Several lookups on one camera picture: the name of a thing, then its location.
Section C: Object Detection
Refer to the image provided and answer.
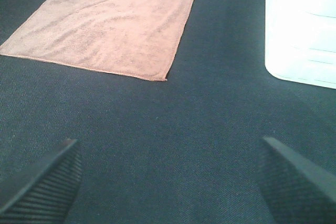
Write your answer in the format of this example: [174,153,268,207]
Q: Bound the black fabric table mat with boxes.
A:
[1,0,335,223]

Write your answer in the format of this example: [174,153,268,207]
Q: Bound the white plastic bin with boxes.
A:
[265,0,335,89]

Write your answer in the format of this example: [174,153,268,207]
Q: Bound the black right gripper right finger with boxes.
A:
[256,136,335,223]

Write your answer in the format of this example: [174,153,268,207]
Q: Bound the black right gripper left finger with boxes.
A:
[1,139,82,223]

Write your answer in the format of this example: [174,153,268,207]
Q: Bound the brown microfiber towel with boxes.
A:
[1,0,194,81]

